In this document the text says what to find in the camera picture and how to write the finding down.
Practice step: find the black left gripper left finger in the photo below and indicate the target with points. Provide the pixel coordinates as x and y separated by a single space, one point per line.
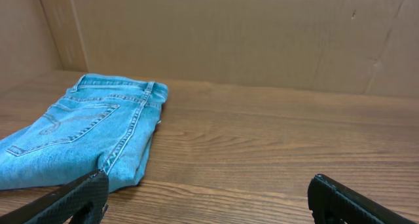
82 201

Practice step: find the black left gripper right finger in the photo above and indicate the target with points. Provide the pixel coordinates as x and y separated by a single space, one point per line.
334 203

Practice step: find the folded blue denim jeans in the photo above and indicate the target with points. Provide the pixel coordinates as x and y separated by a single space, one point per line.
101 123

